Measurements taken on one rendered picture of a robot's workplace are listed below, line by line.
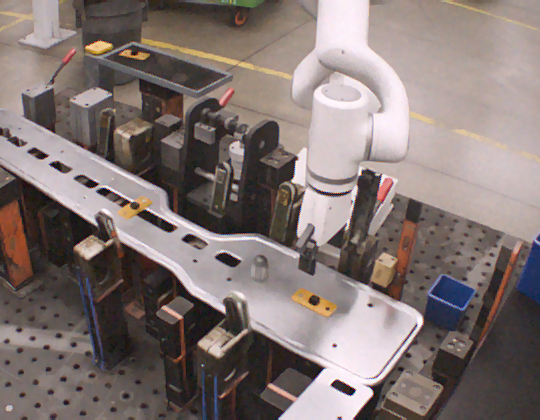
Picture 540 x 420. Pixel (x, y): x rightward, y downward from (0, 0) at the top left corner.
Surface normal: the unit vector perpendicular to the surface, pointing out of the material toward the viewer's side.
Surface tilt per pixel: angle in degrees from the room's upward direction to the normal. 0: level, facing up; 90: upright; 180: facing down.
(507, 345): 0
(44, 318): 0
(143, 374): 0
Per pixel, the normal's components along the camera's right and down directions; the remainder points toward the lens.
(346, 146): 0.07, 0.59
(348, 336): 0.06, -0.80
